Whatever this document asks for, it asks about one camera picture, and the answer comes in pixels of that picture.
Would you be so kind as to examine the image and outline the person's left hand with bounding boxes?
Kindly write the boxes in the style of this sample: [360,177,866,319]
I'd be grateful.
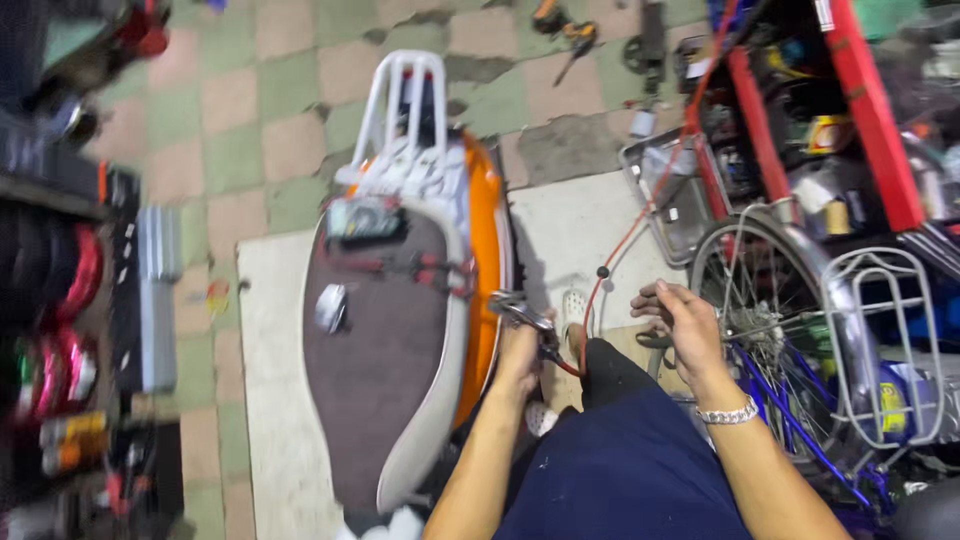
[491,309,561,406]

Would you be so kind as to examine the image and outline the person's right hand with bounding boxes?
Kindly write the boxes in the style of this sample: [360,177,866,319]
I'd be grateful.
[630,279,726,393]

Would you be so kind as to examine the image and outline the metal air nozzle gun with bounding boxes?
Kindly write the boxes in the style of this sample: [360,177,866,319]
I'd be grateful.
[487,289,562,363]

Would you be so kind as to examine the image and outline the white perforated clog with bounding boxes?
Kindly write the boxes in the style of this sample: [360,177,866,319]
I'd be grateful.
[558,288,595,340]
[524,400,561,439]

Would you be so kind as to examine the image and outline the grey metal tray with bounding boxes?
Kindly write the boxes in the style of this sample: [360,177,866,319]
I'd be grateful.
[618,126,734,269]

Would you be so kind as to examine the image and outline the person's navy trousers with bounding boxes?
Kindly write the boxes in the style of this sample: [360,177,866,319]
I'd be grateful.
[491,337,755,540]

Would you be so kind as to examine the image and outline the orange scooter with brown seat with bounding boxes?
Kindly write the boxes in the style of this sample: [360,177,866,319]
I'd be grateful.
[301,48,520,540]

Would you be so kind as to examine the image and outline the blue bicycle with silver carrier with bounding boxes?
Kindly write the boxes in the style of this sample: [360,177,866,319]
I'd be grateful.
[637,196,960,540]

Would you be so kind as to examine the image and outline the small silver gadget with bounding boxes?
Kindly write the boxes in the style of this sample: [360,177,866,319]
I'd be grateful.
[313,282,349,336]

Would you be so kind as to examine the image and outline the grey multimeter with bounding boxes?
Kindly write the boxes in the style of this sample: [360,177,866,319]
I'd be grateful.
[324,195,408,245]

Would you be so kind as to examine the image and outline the black machine part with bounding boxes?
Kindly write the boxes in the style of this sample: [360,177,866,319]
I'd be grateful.
[621,0,670,96]

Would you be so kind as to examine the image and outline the orange power drill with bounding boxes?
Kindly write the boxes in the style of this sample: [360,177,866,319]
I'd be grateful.
[552,20,600,88]

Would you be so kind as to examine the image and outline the red tool rack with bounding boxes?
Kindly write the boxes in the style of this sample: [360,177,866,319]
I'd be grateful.
[673,0,960,260]

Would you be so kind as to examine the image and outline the orange and black tool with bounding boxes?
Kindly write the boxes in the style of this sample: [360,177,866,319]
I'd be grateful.
[531,0,569,36]

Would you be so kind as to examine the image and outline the colourful floor sticker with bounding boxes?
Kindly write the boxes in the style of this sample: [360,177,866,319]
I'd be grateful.
[205,278,232,317]

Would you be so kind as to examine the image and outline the grey ribbed box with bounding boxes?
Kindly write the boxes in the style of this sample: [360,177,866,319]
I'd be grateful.
[136,205,182,396]

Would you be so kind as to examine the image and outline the dark shelf of goods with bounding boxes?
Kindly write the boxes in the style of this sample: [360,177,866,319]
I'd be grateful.
[0,112,185,540]

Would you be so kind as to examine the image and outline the red and black vehicle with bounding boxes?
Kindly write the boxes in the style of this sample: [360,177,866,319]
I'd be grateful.
[22,0,175,145]

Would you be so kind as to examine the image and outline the red air hose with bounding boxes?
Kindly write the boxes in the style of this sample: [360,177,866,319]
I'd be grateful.
[555,0,741,378]

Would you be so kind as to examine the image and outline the silver chain bracelet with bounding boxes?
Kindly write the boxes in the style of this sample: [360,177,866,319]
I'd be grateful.
[695,395,761,427]

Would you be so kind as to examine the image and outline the red test lead cables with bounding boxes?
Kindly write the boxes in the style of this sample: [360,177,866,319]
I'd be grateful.
[315,243,479,292]

